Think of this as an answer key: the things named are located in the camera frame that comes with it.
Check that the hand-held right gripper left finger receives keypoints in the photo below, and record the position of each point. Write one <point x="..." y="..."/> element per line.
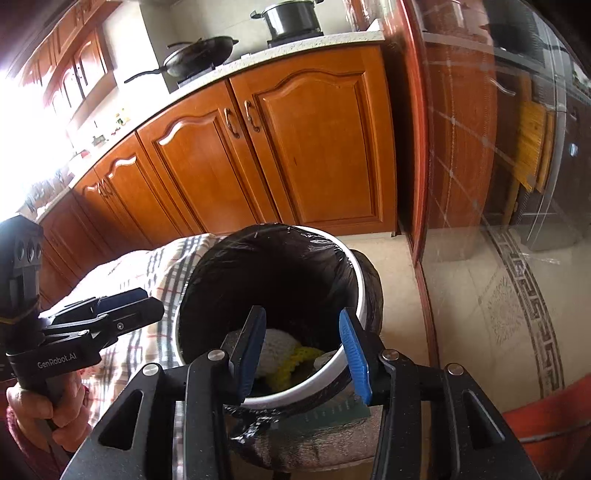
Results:
<point x="251" y="355"/>

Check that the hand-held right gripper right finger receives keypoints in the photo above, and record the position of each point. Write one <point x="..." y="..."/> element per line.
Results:
<point x="355" y="355"/>

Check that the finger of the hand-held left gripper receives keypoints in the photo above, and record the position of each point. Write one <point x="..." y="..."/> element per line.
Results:
<point x="138" y="314"/>
<point x="122" y="297"/>

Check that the white round trash bin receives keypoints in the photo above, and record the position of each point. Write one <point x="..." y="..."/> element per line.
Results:
<point x="318" y="376"/>

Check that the black plastic bin bag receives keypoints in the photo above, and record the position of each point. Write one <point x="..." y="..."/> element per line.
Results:
<point x="277" y="277"/>

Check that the person's left forearm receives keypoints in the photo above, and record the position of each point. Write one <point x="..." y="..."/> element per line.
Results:
<point x="23" y="457"/>

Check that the person's left hand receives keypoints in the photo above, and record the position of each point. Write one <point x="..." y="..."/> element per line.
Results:
<point x="76" y="406"/>

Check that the white crumpled paper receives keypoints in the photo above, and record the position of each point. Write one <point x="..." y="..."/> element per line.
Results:
<point x="279" y="346"/>

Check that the plaid checked cloth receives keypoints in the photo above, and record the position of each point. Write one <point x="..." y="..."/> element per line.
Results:
<point x="157" y="272"/>

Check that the yellow crumpled wrapper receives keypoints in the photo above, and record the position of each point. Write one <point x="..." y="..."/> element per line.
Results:
<point x="295" y="362"/>

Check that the green gridded mat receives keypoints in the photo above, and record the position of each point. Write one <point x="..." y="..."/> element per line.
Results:
<point x="337" y="410"/>

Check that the wooden cabinet door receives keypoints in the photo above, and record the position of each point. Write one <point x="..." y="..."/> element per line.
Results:
<point x="318" y="138"/>
<point x="106" y="221"/>
<point x="207" y="170"/>
<point x="143" y="198"/>
<point x="69" y="240"/>

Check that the orange plastic stool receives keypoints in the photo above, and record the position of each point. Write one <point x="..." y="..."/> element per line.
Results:
<point x="554" y="415"/>

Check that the red framed glass door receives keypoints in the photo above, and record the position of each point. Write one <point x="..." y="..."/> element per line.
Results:
<point x="461" y="161"/>

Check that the wooden upper cabinet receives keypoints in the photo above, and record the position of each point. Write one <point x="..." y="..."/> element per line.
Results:
<point x="78" y="60"/>

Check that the black wok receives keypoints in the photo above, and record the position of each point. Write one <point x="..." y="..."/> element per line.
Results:
<point x="198" y="57"/>

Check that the white stone countertop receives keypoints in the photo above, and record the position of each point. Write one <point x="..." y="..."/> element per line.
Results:
<point x="277" y="53"/>

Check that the steel cooking pot with lid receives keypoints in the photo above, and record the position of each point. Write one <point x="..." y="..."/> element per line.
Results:
<point x="291" y="18"/>

